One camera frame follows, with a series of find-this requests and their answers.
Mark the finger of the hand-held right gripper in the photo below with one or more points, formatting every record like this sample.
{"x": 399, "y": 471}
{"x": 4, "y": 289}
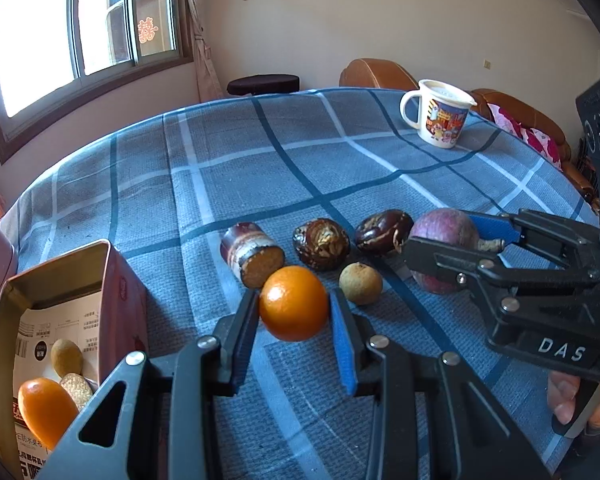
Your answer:
{"x": 495, "y": 227}
{"x": 440, "y": 257}

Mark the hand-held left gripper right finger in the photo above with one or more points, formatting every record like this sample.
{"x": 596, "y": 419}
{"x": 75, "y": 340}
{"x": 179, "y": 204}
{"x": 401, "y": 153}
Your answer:
{"x": 342, "y": 350}

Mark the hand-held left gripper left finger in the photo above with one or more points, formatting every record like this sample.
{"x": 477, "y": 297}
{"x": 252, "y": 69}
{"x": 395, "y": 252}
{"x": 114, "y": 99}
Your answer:
{"x": 244, "y": 345}

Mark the purple passion fruit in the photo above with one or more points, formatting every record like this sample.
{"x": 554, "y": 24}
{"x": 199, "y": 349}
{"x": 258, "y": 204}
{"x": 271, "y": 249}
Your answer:
{"x": 442, "y": 227}

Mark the large mandarin orange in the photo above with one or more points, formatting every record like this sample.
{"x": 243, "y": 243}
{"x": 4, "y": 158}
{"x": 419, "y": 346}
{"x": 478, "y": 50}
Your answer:
{"x": 293, "y": 304}

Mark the brown longan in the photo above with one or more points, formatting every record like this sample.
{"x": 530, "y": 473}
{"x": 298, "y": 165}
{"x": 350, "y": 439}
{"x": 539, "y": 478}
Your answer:
{"x": 360, "y": 283}

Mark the brown cylindrical cake roll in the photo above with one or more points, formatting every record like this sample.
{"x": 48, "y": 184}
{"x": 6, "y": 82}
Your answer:
{"x": 250, "y": 255}

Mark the cracked dark water chestnut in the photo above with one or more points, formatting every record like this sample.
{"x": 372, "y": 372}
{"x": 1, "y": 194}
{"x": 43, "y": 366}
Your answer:
{"x": 321, "y": 244}

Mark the metal tin box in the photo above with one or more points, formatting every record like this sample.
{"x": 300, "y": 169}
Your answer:
{"x": 125, "y": 300}

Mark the speckled biscuit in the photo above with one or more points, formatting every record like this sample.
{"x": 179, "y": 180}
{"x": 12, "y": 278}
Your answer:
{"x": 76, "y": 389}

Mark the brown kiwi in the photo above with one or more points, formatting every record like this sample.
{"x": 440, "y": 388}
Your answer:
{"x": 66, "y": 357}

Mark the medium smooth orange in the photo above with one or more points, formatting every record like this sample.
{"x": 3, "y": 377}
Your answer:
{"x": 45, "y": 410}

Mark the person's right hand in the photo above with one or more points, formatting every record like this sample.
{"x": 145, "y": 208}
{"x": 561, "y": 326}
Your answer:
{"x": 562, "y": 397}

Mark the pink floral cushion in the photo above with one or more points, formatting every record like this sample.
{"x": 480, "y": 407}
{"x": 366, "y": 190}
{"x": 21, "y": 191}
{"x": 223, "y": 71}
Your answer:
{"x": 505, "y": 117}
{"x": 542, "y": 147}

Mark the brown leather sofa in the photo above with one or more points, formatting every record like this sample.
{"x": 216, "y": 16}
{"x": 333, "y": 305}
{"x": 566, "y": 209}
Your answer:
{"x": 545, "y": 130}

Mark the white printed mug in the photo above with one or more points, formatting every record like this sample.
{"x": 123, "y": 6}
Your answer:
{"x": 442, "y": 120}

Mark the brown leather armchair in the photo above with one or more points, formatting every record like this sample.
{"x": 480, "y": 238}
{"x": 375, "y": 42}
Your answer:
{"x": 375, "y": 72}

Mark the printed paper sheet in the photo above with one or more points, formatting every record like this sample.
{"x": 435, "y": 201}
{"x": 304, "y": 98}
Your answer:
{"x": 35, "y": 330}

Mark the black round stool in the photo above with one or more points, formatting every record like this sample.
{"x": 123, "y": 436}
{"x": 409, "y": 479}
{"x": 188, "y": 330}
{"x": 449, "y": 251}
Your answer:
{"x": 262, "y": 85}

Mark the narrow pink curtain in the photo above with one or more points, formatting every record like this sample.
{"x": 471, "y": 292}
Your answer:
{"x": 202, "y": 35}

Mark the red paper window decoration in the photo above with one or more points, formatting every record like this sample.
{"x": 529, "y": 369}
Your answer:
{"x": 146, "y": 30}

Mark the sliding glass window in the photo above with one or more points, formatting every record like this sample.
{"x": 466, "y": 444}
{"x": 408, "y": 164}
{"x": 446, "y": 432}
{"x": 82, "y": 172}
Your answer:
{"x": 80, "y": 25}

